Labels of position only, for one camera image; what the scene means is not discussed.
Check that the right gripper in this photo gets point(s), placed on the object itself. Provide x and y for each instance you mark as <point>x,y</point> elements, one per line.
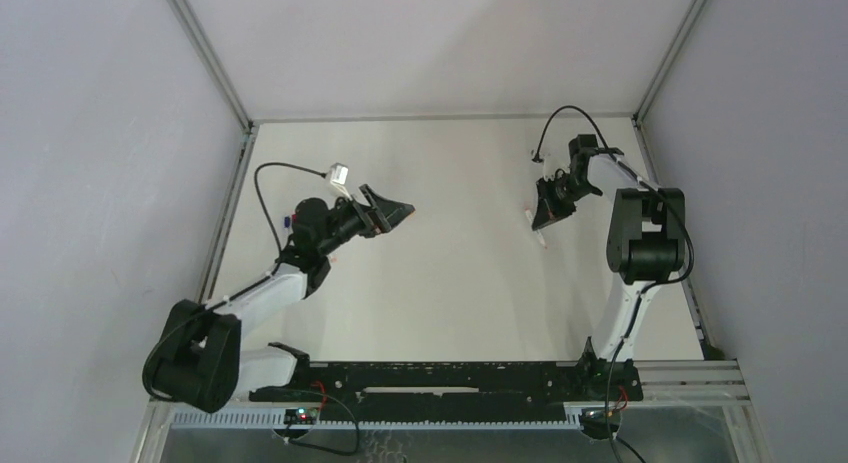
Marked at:
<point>552,199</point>

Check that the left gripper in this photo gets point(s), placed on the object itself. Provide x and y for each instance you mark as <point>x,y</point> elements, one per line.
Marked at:
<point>370,209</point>

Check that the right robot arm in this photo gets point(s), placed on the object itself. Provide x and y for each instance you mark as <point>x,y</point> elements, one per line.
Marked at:
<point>647,242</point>

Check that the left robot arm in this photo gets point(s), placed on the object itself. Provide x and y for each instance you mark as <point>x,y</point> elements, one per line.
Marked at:
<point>200,359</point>

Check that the right controller board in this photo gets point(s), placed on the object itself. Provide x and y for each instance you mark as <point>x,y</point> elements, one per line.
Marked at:
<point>597,424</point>

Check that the controller board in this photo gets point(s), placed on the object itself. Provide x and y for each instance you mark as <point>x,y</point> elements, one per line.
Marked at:
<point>301,416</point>
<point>597,424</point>

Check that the left controller board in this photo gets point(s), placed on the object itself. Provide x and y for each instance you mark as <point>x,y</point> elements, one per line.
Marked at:
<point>301,416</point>

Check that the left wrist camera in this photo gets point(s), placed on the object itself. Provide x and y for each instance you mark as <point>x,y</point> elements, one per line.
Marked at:
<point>337,177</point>

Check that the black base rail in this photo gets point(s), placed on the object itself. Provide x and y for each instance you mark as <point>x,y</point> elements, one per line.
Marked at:
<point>452,388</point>

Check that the white cable duct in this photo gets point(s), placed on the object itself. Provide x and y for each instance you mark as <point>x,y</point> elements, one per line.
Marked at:
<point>245,418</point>

